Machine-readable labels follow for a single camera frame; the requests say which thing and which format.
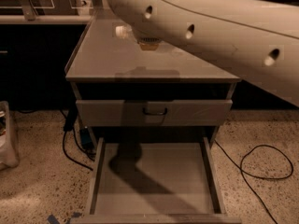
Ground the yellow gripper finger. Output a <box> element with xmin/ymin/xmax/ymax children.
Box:
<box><xmin>139</xmin><ymin>43</ymin><xmax>159</xmax><ymax>51</ymax></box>

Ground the clear plastic bottle white cap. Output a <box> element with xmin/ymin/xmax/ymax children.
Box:
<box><xmin>115</xmin><ymin>25</ymin><xmax>134</xmax><ymax>39</ymax></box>

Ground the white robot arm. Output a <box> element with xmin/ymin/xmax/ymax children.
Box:
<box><xmin>107</xmin><ymin>0</ymin><xmax>299</xmax><ymax>106</ymax></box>

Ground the grey drawer cabinet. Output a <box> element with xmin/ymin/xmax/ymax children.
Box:
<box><xmin>66</xmin><ymin>10</ymin><xmax>238</xmax><ymax>142</ymax></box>

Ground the closed grey top drawer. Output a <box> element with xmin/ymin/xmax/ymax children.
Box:
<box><xmin>77</xmin><ymin>100</ymin><xmax>232</xmax><ymax>127</ymax></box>

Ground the open grey middle drawer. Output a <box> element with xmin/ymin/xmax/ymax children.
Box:
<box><xmin>70</xmin><ymin>138</ymin><xmax>242</xmax><ymax>224</ymax></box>

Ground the blue power adapter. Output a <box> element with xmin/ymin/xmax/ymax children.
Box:
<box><xmin>79</xmin><ymin>128</ymin><xmax>93</xmax><ymax>148</ymax></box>

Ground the translucent plastic bin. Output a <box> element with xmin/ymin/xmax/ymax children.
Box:
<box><xmin>0</xmin><ymin>101</ymin><xmax>20</xmax><ymax>170</ymax></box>

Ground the blue tape on floor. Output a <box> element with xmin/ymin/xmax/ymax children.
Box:
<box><xmin>47</xmin><ymin>212</ymin><xmax>82</xmax><ymax>224</ymax></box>

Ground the black drawer handle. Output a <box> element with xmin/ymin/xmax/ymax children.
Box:
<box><xmin>142</xmin><ymin>107</ymin><xmax>168</xmax><ymax>116</ymax></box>

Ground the black cable on floor left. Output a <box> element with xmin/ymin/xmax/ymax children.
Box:
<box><xmin>59</xmin><ymin>108</ymin><xmax>96</xmax><ymax>172</ymax></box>

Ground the black cable on floor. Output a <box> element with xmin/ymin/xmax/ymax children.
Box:
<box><xmin>59</xmin><ymin>108</ymin><xmax>96</xmax><ymax>172</ymax></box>
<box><xmin>214</xmin><ymin>139</ymin><xmax>294</xmax><ymax>224</ymax></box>

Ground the black cable on floor right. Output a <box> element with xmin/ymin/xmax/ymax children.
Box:
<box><xmin>214</xmin><ymin>139</ymin><xmax>294</xmax><ymax>224</ymax></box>

